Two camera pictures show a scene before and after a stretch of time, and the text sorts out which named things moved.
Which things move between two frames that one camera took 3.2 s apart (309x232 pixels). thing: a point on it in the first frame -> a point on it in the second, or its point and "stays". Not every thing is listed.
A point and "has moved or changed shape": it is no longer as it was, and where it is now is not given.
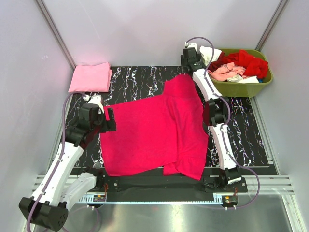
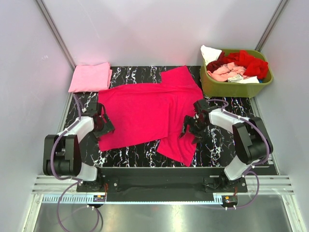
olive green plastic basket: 228,88 stays
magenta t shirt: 167,132 has moved or changed shape
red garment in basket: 253,66 stays
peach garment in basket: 223,72 stays
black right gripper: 182,62 -> 189,120
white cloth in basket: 206,53 stays
